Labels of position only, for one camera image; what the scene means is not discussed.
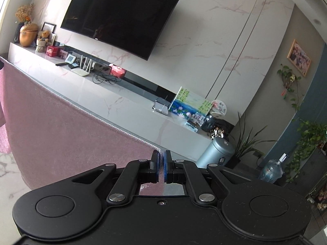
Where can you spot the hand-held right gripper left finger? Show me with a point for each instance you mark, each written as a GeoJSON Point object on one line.
{"type": "Point", "coordinates": [156, 168]}

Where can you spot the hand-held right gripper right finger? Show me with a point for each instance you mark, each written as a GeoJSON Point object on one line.
{"type": "Point", "coordinates": [166, 168]}

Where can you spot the pink towel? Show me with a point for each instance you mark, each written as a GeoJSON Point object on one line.
{"type": "Point", "coordinates": [51, 132]}

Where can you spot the grey round trash can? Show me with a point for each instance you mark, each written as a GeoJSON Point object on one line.
{"type": "Point", "coordinates": [217, 151]}

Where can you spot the dark glass vase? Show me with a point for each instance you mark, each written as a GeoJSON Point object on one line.
{"type": "Point", "coordinates": [208, 124]}

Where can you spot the small black white figurine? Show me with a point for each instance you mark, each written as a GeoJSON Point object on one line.
{"type": "Point", "coordinates": [217, 132]}

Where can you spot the clear acrylic stand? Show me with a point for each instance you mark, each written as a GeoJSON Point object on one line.
{"type": "Point", "coordinates": [161, 106]}

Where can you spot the lotus pond painting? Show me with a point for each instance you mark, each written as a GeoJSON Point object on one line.
{"type": "Point", "coordinates": [189, 104]}

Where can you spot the round decorative fan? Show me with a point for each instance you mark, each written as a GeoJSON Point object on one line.
{"type": "Point", "coordinates": [219, 108]}

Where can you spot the long-leaved potted plant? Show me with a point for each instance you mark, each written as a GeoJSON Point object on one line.
{"type": "Point", "coordinates": [245, 145]}

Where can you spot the white marble television cabinet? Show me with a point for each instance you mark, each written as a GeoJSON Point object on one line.
{"type": "Point", "coordinates": [102, 94]}

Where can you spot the red tissue box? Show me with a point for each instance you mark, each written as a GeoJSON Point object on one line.
{"type": "Point", "coordinates": [118, 72]}

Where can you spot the water jug with pump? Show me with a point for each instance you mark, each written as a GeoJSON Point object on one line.
{"type": "Point", "coordinates": [270, 171]}

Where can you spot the black power strip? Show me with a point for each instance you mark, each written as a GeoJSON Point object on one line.
{"type": "Point", "coordinates": [101, 67]}

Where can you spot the white router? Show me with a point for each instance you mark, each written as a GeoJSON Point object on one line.
{"type": "Point", "coordinates": [81, 72]}

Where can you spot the white desk clock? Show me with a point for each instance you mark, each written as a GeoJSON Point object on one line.
{"type": "Point", "coordinates": [70, 58]}

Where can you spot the black remote control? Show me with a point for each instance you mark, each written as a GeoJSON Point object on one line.
{"type": "Point", "coordinates": [60, 64]}

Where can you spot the green ivy plant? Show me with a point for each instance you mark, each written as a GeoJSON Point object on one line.
{"type": "Point", "coordinates": [307, 137]}

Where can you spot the pink photo box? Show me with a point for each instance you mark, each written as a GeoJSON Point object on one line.
{"type": "Point", "coordinates": [63, 54]}

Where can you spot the hanging vine plant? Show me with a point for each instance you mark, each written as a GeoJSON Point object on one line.
{"type": "Point", "coordinates": [290, 77]}

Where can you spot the red gift box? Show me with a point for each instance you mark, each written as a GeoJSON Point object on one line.
{"type": "Point", "coordinates": [52, 51]}

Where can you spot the brown teddy bear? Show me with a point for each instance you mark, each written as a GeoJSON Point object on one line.
{"type": "Point", "coordinates": [43, 39]}

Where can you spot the gold egg-shaped ornament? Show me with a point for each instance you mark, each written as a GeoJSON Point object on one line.
{"type": "Point", "coordinates": [28, 35]}

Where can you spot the black vase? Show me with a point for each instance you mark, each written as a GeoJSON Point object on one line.
{"type": "Point", "coordinates": [18, 32]}

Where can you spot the dried flower bouquet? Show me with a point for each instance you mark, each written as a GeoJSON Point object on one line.
{"type": "Point", "coordinates": [25, 12]}

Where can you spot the black wall television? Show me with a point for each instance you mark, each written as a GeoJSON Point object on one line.
{"type": "Point", "coordinates": [115, 17]}

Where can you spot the wooden framed wall picture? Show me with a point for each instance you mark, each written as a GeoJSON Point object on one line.
{"type": "Point", "coordinates": [299, 57]}

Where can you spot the black photo frame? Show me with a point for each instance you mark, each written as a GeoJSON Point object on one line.
{"type": "Point", "coordinates": [48, 26]}

